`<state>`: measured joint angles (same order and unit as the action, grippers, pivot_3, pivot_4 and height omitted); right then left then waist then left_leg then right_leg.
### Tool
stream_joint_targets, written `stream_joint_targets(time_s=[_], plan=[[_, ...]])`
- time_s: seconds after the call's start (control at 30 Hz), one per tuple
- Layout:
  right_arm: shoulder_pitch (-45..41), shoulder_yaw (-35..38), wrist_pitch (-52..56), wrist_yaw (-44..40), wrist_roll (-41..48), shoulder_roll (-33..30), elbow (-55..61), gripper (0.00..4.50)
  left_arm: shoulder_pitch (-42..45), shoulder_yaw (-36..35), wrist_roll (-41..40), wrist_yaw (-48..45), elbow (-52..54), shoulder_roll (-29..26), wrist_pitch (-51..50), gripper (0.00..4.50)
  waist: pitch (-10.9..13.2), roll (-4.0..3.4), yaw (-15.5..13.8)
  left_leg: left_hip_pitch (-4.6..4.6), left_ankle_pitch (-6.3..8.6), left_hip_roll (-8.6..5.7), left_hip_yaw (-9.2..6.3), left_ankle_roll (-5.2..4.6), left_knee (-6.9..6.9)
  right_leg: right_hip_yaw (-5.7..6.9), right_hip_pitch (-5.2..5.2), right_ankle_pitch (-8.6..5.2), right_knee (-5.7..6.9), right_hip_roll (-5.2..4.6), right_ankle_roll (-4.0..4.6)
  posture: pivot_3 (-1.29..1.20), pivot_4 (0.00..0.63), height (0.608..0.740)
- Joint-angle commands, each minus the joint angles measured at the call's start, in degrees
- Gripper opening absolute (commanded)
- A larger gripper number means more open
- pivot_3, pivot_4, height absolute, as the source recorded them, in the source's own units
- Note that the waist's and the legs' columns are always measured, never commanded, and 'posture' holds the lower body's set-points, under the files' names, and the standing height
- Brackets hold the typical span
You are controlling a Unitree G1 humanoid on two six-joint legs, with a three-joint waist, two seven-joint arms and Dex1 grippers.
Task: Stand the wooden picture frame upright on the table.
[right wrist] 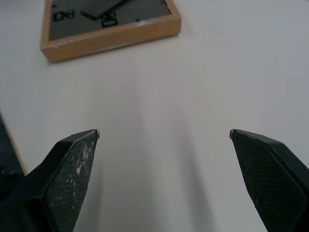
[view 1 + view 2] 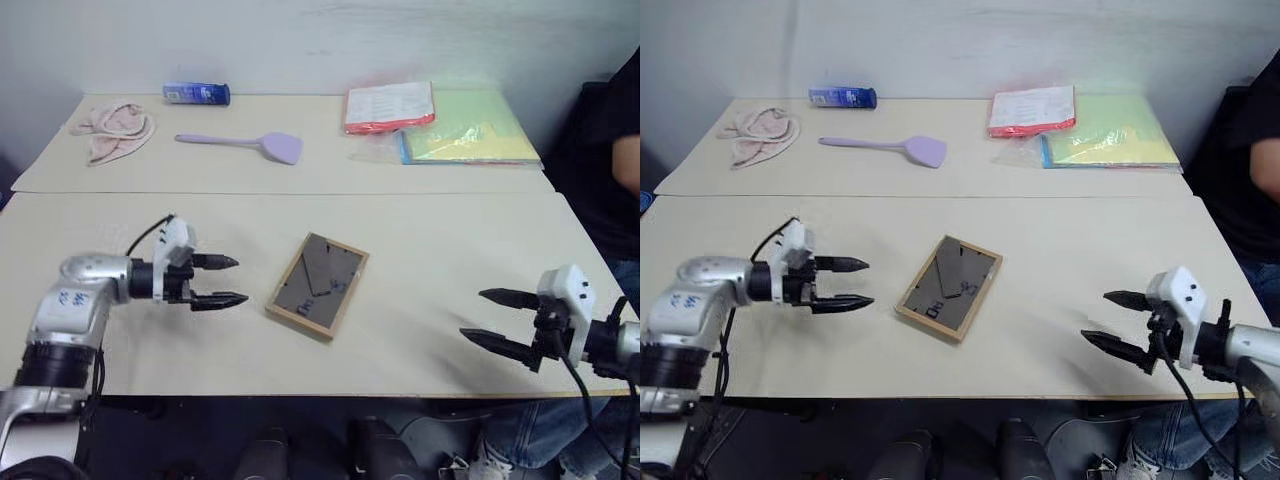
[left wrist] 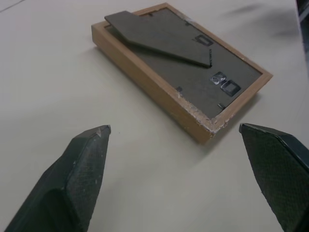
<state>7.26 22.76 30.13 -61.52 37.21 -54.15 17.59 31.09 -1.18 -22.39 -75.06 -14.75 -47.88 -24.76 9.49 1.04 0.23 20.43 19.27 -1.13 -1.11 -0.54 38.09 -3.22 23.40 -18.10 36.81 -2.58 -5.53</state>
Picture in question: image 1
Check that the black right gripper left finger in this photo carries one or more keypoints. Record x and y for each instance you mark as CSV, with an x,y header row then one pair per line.
x,y
62,183

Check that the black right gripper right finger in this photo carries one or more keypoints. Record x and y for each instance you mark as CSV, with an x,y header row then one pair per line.
x,y
272,178

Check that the wooden framed square clock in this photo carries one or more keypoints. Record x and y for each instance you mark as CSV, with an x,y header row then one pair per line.
x,y
113,36

